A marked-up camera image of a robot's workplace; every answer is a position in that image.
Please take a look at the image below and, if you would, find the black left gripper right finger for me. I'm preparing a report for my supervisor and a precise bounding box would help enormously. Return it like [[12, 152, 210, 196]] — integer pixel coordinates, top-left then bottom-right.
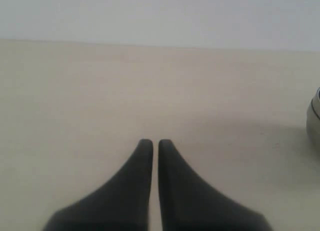
[[158, 139, 272, 231]]

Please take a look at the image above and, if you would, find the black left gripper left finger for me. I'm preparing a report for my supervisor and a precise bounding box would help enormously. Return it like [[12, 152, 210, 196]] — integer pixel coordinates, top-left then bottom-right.
[[43, 139, 153, 231]]

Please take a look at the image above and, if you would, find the smooth steel bowl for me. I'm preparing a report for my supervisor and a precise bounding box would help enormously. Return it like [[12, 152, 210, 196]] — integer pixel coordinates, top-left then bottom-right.
[[306, 99, 320, 144]]

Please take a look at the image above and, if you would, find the dimpled steel bowl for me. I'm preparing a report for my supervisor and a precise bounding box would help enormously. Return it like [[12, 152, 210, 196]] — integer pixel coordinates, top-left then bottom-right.
[[311, 87, 320, 119]]

